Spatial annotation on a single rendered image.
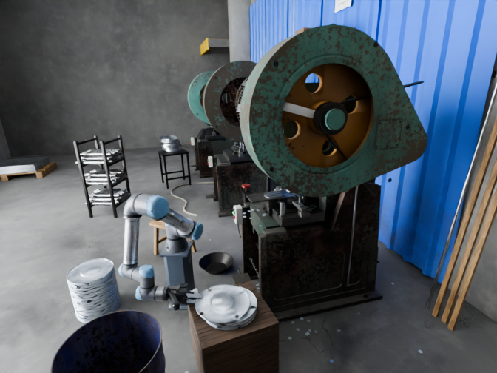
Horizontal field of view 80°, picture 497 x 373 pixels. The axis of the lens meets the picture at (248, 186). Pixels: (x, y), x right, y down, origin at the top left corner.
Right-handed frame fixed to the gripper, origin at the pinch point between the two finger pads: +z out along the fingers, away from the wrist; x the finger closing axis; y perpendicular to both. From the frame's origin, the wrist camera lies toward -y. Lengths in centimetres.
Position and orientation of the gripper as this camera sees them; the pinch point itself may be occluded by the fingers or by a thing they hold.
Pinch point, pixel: (200, 297)
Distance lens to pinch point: 173.4
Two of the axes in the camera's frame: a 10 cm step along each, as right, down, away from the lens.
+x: -0.3, 9.5, 3.2
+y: 0.3, -3.2, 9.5
